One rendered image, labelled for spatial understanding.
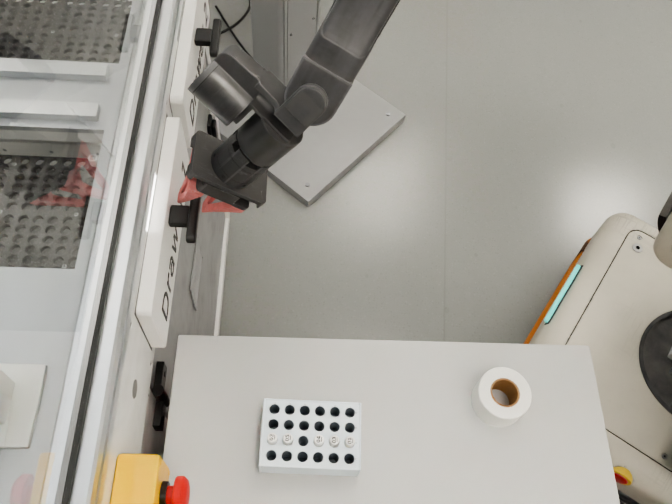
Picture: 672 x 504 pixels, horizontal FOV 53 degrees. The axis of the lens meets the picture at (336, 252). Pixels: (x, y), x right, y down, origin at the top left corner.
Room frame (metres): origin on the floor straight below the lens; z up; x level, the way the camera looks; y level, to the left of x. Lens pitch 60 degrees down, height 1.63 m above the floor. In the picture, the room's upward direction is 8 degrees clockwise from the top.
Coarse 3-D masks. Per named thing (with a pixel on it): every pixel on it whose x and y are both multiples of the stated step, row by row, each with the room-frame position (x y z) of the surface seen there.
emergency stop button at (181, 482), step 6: (180, 480) 0.12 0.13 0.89; (186, 480) 0.12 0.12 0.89; (168, 486) 0.12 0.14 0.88; (174, 486) 0.12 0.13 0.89; (180, 486) 0.12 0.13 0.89; (186, 486) 0.12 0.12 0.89; (168, 492) 0.11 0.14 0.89; (174, 492) 0.11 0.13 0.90; (180, 492) 0.11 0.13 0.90; (186, 492) 0.11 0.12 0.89; (168, 498) 0.10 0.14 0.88; (174, 498) 0.10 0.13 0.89; (180, 498) 0.10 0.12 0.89; (186, 498) 0.11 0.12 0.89
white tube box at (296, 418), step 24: (264, 408) 0.24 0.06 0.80; (288, 408) 0.25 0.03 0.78; (312, 408) 0.24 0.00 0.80; (336, 408) 0.25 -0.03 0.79; (360, 408) 0.25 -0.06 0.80; (264, 432) 0.21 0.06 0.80; (288, 432) 0.21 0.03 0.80; (312, 432) 0.21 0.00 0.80; (336, 432) 0.22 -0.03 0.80; (360, 432) 0.22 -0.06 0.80; (264, 456) 0.18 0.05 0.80; (288, 456) 0.19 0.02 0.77; (312, 456) 0.19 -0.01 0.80; (336, 456) 0.19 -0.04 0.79; (360, 456) 0.19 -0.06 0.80
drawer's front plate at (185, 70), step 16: (192, 0) 0.79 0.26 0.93; (192, 16) 0.76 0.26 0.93; (208, 16) 0.87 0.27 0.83; (192, 32) 0.73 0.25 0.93; (192, 48) 0.71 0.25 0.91; (176, 64) 0.66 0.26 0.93; (192, 64) 0.70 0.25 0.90; (176, 80) 0.63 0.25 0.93; (192, 80) 0.68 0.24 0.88; (176, 96) 0.61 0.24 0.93; (192, 96) 0.66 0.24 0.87; (176, 112) 0.60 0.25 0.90; (192, 112) 0.65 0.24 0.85; (192, 128) 0.63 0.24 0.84
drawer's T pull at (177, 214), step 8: (192, 200) 0.45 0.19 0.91; (200, 200) 0.46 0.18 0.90; (176, 208) 0.44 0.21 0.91; (184, 208) 0.44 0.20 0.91; (192, 208) 0.44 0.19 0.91; (176, 216) 0.43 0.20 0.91; (184, 216) 0.43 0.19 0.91; (192, 216) 0.43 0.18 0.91; (176, 224) 0.42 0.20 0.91; (184, 224) 0.42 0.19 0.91; (192, 224) 0.42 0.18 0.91; (192, 232) 0.41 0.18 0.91; (192, 240) 0.40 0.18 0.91
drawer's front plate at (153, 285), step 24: (168, 120) 0.56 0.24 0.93; (168, 144) 0.52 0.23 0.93; (168, 168) 0.49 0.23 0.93; (168, 192) 0.45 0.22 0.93; (168, 216) 0.43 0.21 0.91; (168, 240) 0.40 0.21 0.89; (144, 264) 0.35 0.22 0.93; (168, 264) 0.38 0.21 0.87; (144, 288) 0.32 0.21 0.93; (168, 288) 0.36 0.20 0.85; (144, 312) 0.29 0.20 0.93; (168, 312) 0.33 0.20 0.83
